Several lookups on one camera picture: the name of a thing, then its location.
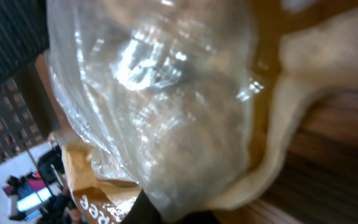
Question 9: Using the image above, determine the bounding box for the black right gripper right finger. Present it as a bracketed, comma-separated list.
[176, 211, 220, 224]

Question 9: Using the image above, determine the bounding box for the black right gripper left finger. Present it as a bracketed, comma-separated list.
[126, 190, 162, 224]

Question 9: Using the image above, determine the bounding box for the brown Pantree mushroom bag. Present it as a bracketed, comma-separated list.
[46, 0, 358, 223]

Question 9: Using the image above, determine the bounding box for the grey plastic mesh basket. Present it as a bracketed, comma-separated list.
[0, 0, 62, 175]

